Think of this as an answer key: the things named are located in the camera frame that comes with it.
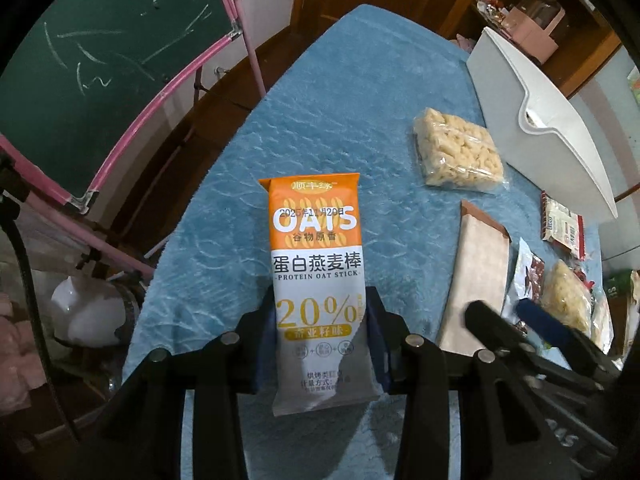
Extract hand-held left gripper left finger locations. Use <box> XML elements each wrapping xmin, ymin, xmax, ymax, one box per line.
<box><xmin>62</xmin><ymin>305</ymin><xmax>278</xmax><ymax>480</ymax></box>

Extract pink gift box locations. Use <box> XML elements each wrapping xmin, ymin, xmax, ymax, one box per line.
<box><xmin>505</xmin><ymin>0</ymin><xmax>566</xmax><ymax>66</ymax></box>

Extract green chalkboard with pink frame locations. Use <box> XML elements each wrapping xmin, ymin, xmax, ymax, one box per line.
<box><xmin>0</xmin><ymin>0</ymin><xmax>268</xmax><ymax>281</ymax></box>

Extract large clear puffed snack packet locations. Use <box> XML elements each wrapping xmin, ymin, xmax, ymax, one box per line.
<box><xmin>412</xmin><ymin>106</ymin><xmax>507</xmax><ymax>195</ymax></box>

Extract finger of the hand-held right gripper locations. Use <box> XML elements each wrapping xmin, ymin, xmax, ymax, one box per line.
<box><xmin>464</xmin><ymin>301</ymin><xmax>603</xmax><ymax>393</ymax></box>
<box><xmin>516</xmin><ymin>299</ymin><xmax>623</xmax><ymax>378</ymax></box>

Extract dark red snack packet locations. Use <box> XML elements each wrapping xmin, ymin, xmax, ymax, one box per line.
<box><xmin>502</xmin><ymin>237</ymin><xmax>547</xmax><ymax>323</ymax></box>

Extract white plastic bin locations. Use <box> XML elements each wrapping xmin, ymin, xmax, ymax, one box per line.
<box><xmin>466</xmin><ymin>26</ymin><xmax>619</xmax><ymax>221</ymax></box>

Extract brown paper packet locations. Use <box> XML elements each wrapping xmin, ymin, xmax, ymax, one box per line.
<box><xmin>436</xmin><ymin>200</ymin><xmax>512</xmax><ymax>356</ymax></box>

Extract orange white oat bar packet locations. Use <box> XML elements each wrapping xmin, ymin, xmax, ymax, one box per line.
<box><xmin>257</xmin><ymin>172</ymin><xmax>383</xmax><ymax>418</ymax></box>

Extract green box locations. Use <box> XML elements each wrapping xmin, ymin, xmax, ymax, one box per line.
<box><xmin>602</xmin><ymin>270</ymin><xmax>632</xmax><ymax>306</ymax></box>

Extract wooden shelf cabinet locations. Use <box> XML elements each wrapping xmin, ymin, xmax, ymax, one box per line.
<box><xmin>445</xmin><ymin>0</ymin><xmax>626</xmax><ymax>98</ymax></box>

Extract red white snack packet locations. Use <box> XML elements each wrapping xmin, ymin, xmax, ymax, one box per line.
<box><xmin>540</xmin><ymin>191</ymin><xmax>586</xmax><ymax>261</ymax></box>

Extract shiny foil packets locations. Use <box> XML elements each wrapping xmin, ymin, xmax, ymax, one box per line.
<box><xmin>474</xmin><ymin>0</ymin><xmax>511</xmax><ymax>28</ymax></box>

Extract white plastic bag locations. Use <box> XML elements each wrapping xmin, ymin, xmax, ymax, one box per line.
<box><xmin>50</xmin><ymin>275</ymin><xmax>128</xmax><ymax>348</ymax></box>

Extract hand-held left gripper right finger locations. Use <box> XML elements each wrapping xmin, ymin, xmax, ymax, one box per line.
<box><xmin>365</xmin><ymin>285</ymin><xmax>573</xmax><ymax>480</ymax></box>

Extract small clear puffed snack packet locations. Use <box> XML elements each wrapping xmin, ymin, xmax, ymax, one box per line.
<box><xmin>540</xmin><ymin>259</ymin><xmax>613</xmax><ymax>353</ymax></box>

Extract pink plush blanket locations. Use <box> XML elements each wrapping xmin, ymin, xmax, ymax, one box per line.
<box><xmin>0</xmin><ymin>290</ymin><xmax>46</xmax><ymax>411</ymax></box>

